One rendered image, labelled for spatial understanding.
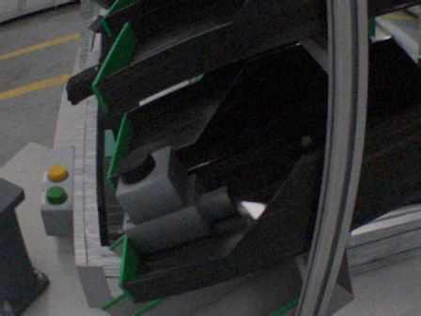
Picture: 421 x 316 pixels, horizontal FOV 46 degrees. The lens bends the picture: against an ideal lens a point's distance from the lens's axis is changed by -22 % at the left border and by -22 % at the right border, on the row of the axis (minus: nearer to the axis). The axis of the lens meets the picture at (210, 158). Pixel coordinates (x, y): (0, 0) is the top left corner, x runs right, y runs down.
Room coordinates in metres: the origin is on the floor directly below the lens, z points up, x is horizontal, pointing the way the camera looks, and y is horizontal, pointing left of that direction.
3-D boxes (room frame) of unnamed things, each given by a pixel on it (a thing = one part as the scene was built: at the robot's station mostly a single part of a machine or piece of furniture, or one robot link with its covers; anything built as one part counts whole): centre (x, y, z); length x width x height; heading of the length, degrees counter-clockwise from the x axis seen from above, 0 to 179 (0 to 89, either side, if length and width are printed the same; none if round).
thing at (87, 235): (1.04, 0.24, 0.91); 0.89 x 0.06 x 0.11; 9
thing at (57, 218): (0.85, 0.27, 0.93); 0.21 x 0.07 x 0.06; 9
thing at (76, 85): (0.77, 0.18, 1.17); 0.07 x 0.07 x 0.06; 8
